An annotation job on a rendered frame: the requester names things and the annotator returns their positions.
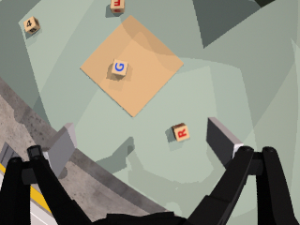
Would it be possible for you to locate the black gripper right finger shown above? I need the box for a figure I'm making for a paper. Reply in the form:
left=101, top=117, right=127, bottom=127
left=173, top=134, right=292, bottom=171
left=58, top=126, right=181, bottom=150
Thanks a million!
left=183, top=117, right=300, bottom=225

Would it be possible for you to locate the tan mat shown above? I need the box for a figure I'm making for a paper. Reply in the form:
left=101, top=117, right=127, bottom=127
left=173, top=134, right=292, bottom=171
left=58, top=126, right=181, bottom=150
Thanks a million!
left=81, top=15, right=184, bottom=117

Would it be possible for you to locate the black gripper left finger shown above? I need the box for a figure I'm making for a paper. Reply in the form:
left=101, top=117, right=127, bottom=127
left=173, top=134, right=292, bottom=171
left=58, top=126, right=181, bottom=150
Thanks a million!
left=0, top=123, right=95, bottom=225

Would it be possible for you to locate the beige block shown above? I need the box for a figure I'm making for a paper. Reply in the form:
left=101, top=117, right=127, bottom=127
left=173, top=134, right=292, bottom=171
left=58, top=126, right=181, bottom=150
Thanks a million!
left=23, top=16, right=40, bottom=35
left=110, top=0, right=125, bottom=13
left=172, top=123, right=189, bottom=142
left=111, top=59, right=128, bottom=76

